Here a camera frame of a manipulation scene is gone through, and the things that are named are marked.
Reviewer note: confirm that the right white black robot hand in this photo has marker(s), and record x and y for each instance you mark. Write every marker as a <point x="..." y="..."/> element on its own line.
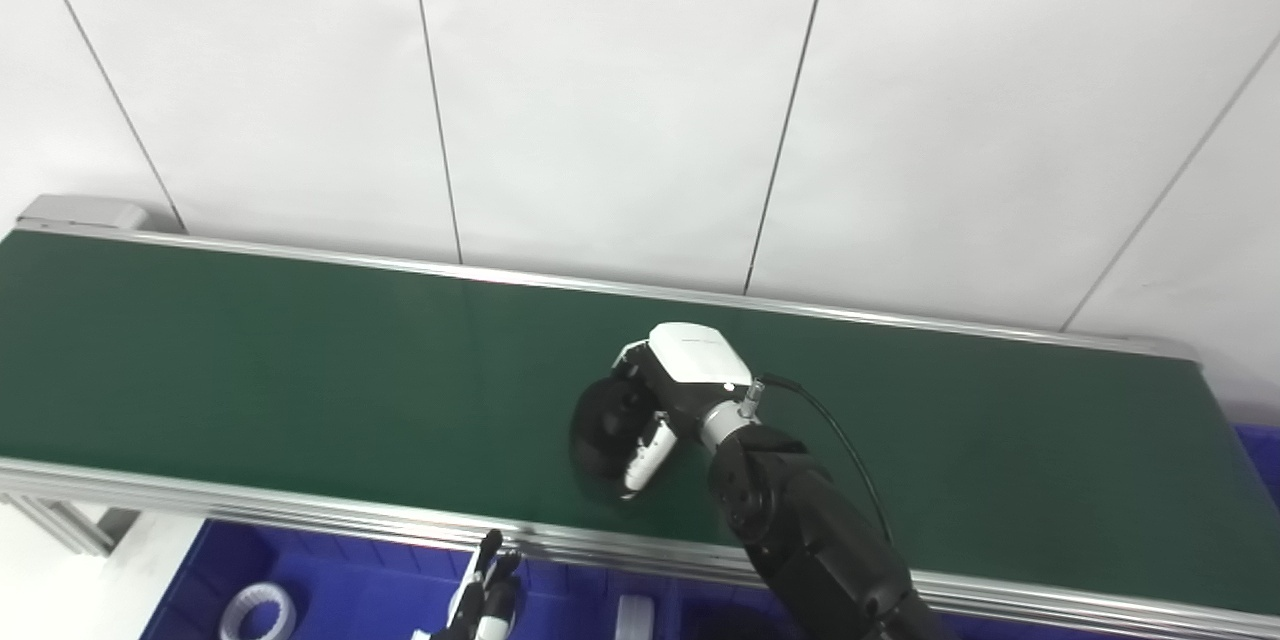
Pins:
<point x="695" y="365"/>

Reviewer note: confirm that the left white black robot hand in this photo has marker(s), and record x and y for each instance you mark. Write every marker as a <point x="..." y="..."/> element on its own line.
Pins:
<point x="490" y="600"/>

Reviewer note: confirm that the black round flanged part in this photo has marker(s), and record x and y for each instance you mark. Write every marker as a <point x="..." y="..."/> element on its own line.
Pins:
<point x="600" y="430"/>

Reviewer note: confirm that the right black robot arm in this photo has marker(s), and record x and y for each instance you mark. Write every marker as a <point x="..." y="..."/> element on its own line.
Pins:
<point x="800" y="530"/>

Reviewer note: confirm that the blue plastic bin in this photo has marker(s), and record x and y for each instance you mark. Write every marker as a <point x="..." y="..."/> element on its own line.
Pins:
<point x="700" y="620"/>
<point x="350" y="590"/>
<point x="1262" y="460"/>

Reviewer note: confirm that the green conveyor belt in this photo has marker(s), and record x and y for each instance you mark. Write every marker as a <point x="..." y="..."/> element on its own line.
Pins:
<point x="300" y="370"/>
<point x="250" y="502"/>

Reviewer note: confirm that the aluminium conveyor support leg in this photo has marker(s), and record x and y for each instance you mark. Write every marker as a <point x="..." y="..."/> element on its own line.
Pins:
<point x="60" y="525"/>

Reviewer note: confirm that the grey conveyor end cover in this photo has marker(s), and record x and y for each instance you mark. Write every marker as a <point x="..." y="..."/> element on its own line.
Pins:
<point x="85" y="213"/>

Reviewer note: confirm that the white plastic cylinder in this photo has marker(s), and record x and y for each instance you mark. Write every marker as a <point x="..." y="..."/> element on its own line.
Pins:
<point x="635" y="618"/>

